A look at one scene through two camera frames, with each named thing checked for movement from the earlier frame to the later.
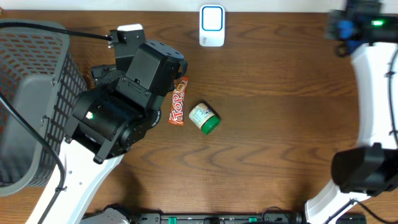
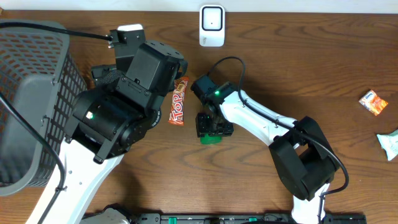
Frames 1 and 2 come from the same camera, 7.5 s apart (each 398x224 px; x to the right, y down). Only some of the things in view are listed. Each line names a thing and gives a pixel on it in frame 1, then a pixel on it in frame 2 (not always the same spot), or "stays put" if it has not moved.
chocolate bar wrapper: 177,106 stays put
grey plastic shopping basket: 40,80 stays put
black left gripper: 102,74 stays put
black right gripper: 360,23 → 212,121
